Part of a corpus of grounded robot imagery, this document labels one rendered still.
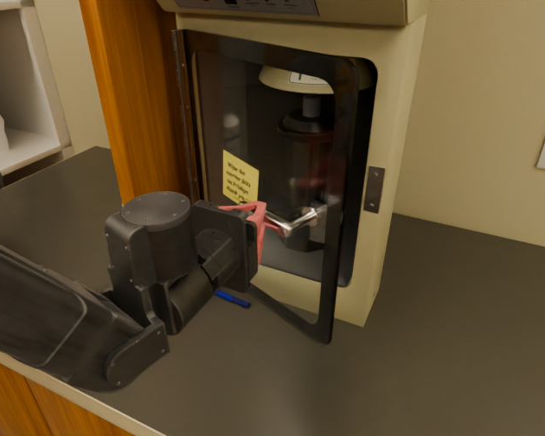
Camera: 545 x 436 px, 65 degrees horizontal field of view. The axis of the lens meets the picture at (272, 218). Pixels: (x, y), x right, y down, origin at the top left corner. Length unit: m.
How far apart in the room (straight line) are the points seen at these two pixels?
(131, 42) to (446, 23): 0.60
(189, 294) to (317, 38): 0.34
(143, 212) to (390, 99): 0.33
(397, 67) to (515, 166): 0.54
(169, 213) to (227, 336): 0.41
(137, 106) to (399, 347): 0.55
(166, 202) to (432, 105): 0.73
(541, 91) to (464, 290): 0.41
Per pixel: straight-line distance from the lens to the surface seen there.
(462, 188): 1.06
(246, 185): 0.60
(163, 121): 0.74
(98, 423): 0.85
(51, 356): 0.34
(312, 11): 0.53
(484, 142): 1.02
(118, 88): 0.66
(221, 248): 0.44
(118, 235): 0.35
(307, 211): 0.53
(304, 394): 0.66
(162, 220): 0.35
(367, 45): 0.55
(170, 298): 0.39
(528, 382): 0.77
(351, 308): 0.74
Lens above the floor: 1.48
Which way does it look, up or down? 32 degrees down
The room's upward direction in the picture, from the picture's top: straight up
